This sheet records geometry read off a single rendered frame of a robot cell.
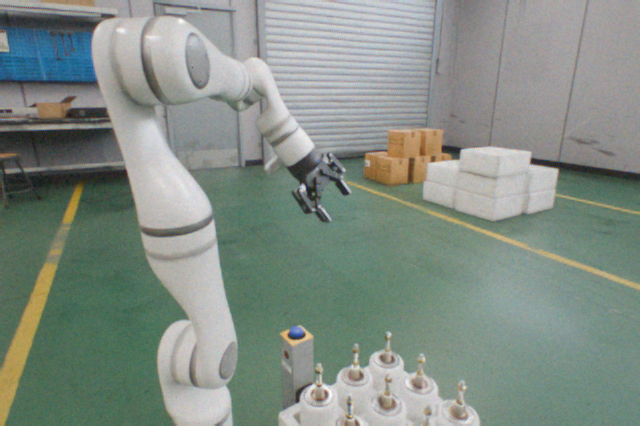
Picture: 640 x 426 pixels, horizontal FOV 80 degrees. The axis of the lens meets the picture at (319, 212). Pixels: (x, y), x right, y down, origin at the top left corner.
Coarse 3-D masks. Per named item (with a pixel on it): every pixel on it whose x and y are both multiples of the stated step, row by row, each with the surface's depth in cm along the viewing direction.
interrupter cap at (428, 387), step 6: (408, 378) 101; (414, 378) 101; (426, 378) 101; (408, 384) 99; (414, 384) 99; (426, 384) 99; (432, 384) 99; (414, 390) 97; (420, 390) 97; (426, 390) 97; (432, 390) 97
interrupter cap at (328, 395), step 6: (312, 384) 98; (324, 384) 98; (306, 390) 97; (312, 390) 97; (324, 390) 97; (330, 390) 97; (306, 396) 95; (312, 396) 95; (324, 396) 95; (330, 396) 95; (312, 402) 93; (318, 402) 93; (324, 402) 93; (330, 402) 93
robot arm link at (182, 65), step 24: (168, 24) 39; (144, 48) 38; (168, 48) 38; (192, 48) 40; (216, 48) 49; (168, 72) 39; (192, 72) 41; (216, 72) 47; (240, 72) 59; (168, 96) 41; (192, 96) 42; (216, 96) 54; (240, 96) 63
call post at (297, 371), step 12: (288, 348) 107; (300, 348) 107; (312, 348) 110; (288, 360) 109; (300, 360) 108; (312, 360) 111; (288, 372) 110; (300, 372) 109; (312, 372) 112; (288, 384) 111; (300, 384) 110; (288, 396) 113; (300, 396) 111
